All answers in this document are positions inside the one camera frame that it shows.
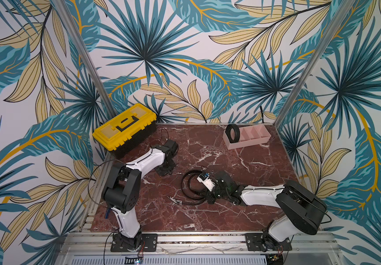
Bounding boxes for long black leather belt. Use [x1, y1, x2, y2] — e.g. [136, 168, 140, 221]
[168, 170, 208, 206]

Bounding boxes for black belt with buckle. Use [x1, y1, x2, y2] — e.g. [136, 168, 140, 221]
[225, 124, 241, 144]

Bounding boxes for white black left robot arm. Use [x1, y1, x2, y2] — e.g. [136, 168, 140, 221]
[102, 139, 179, 240]

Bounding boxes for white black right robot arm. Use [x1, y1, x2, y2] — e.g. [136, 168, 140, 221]
[197, 171, 327, 245]

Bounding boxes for yellow black toolbox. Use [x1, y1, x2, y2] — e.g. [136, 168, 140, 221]
[93, 103, 157, 159]

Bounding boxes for pink plastic divided organizer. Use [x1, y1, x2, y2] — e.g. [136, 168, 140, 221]
[223, 124, 271, 150]

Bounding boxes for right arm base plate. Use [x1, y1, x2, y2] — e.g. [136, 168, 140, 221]
[244, 233, 292, 252]

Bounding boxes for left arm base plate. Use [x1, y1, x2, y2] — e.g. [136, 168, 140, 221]
[110, 233, 158, 252]

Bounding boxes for aluminium front rail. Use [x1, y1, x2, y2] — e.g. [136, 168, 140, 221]
[55, 231, 345, 265]

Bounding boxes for left corner aluminium post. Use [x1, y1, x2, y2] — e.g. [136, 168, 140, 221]
[53, 0, 117, 120]

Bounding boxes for corner aluminium post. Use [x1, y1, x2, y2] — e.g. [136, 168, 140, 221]
[274, 0, 355, 129]
[53, 0, 117, 120]

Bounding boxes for right corner aluminium post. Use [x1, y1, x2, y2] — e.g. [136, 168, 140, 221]
[274, 0, 355, 129]

